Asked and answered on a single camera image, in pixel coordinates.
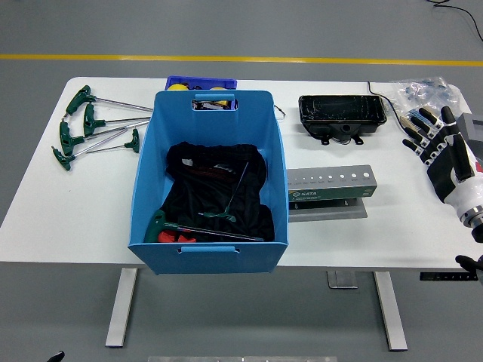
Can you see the black table control panel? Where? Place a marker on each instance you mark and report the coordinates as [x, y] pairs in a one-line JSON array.
[[445, 276]]

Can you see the taped resistor strip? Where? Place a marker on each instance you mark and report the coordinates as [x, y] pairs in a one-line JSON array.
[[405, 122]]

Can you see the large blue plastic box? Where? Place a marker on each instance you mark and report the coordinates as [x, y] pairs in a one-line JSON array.
[[211, 260]]

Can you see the black cloth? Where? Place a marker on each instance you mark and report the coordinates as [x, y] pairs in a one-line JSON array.
[[211, 188]]

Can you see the grey green hex key stand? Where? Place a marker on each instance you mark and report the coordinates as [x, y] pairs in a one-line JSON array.
[[332, 194]]

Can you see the grey box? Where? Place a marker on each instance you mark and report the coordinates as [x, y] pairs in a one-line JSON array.
[[473, 126]]

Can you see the clear plastic bag of components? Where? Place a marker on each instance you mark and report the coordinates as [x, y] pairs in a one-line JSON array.
[[426, 92]]

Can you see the yellow round object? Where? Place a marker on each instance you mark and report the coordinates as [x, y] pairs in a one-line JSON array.
[[177, 87], [216, 89]]

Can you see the red cloth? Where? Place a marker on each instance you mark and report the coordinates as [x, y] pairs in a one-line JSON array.
[[170, 237]]

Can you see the dark blue plastic bin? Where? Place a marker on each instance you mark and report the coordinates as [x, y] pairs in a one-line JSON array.
[[203, 81]]

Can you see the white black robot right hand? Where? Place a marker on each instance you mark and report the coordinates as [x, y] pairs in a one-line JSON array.
[[453, 169]]

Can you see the black plastic case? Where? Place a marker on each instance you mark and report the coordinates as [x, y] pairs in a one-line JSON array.
[[339, 111]]

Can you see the white table leg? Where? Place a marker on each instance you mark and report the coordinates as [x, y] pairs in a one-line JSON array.
[[120, 309], [390, 313]]

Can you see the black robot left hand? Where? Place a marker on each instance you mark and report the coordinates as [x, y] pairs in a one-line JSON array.
[[57, 357]]

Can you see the grey metal floor plate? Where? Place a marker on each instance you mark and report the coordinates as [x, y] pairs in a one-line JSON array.
[[341, 280]]

